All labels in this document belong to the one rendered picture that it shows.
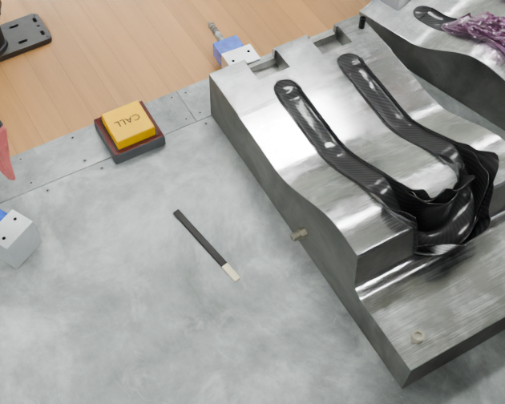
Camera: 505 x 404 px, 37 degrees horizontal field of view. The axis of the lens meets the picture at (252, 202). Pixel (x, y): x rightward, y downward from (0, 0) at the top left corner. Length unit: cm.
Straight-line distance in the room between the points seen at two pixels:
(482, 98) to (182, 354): 59
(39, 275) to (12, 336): 9
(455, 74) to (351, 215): 38
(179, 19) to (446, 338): 70
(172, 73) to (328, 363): 54
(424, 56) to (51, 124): 58
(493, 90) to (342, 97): 23
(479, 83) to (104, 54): 59
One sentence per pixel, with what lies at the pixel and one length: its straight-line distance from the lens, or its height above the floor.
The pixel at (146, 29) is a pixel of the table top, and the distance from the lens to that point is 132.
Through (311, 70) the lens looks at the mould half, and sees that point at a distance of 112.
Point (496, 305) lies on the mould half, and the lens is 98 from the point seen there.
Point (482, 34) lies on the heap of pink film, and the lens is 120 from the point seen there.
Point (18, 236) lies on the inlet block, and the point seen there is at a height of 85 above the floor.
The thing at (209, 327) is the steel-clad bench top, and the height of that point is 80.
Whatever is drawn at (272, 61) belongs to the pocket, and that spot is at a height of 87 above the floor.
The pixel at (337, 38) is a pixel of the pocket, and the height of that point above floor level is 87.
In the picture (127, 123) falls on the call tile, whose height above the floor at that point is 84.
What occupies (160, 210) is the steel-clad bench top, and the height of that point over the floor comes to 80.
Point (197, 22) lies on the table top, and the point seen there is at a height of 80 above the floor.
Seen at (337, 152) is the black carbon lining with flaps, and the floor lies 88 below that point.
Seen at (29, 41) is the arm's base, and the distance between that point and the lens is 132.
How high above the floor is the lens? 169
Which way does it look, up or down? 56 degrees down
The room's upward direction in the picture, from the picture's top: 1 degrees clockwise
